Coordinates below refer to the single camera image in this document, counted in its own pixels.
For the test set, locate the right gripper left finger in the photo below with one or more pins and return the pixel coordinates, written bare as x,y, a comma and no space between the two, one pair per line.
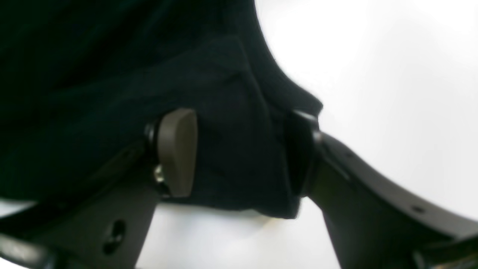
102,222

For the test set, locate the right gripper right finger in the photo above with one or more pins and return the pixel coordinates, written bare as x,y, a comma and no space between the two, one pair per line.
372,222

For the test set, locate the plain black T-shirt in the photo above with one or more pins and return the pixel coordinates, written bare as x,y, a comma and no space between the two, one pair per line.
80,79

